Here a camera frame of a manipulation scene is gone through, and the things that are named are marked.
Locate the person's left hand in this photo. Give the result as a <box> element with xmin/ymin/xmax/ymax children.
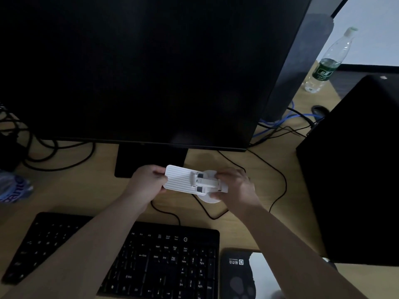
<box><xmin>126</xmin><ymin>165</ymin><xmax>167</xmax><ymax>203</ymax></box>

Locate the person's right hand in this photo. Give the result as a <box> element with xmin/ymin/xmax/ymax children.
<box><xmin>209</xmin><ymin>167</ymin><xmax>261</xmax><ymax>212</ymax></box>

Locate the white folding phone stand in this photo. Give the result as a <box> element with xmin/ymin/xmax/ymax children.
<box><xmin>163</xmin><ymin>164</ymin><xmax>229</xmax><ymax>203</ymax></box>

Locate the person's right forearm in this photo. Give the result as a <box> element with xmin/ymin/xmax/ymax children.
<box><xmin>227</xmin><ymin>201</ymin><xmax>370</xmax><ymax>299</ymax></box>

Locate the person's left forearm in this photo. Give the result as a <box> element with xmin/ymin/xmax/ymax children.
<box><xmin>0</xmin><ymin>185</ymin><xmax>152</xmax><ymax>299</ymax></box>

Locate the black monitor stand base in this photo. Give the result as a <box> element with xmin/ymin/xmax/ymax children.
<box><xmin>114</xmin><ymin>144</ymin><xmax>189</xmax><ymax>179</ymax></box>

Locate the black keyboard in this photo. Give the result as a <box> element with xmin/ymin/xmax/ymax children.
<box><xmin>1</xmin><ymin>212</ymin><xmax>220</xmax><ymax>299</ymax></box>

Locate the black mouse pad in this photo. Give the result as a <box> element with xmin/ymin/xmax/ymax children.
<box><xmin>220</xmin><ymin>248</ymin><xmax>282</xmax><ymax>299</ymax></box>

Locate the black computer monitor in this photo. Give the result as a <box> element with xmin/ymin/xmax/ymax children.
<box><xmin>0</xmin><ymin>0</ymin><xmax>314</xmax><ymax>153</ymax></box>

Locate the black computer tower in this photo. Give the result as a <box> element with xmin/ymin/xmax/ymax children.
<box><xmin>296</xmin><ymin>75</ymin><xmax>399</xmax><ymax>266</ymax></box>

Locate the blue label plastic bottle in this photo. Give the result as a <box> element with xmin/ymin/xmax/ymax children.
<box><xmin>0</xmin><ymin>171</ymin><xmax>33</xmax><ymax>203</ymax></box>

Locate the clear plastic water bottle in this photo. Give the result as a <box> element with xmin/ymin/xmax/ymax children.
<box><xmin>304</xmin><ymin>27</ymin><xmax>358</xmax><ymax>93</ymax></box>

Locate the thin black cable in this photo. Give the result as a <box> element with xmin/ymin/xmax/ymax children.
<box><xmin>218</xmin><ymin>149</ymin><xmax>287</xmax><ymax>213</ymax></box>

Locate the black keyboard cable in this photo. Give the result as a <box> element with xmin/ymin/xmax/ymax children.
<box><xmin>151</xmin><ymin>194</ymin><xmax>230</xmax><ymax>226</ymax></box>

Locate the blue network cable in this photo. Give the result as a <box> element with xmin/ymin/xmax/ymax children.
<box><xmin>251</xmin><ymin>100</ymin><xmax>316</xmax><ymax>138</ymax></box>

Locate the bundle of black cables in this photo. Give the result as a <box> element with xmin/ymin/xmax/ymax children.
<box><xmin>0</xmin><ymin>103</ymin><xmax>95</xmax><ymax>172</ymax></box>

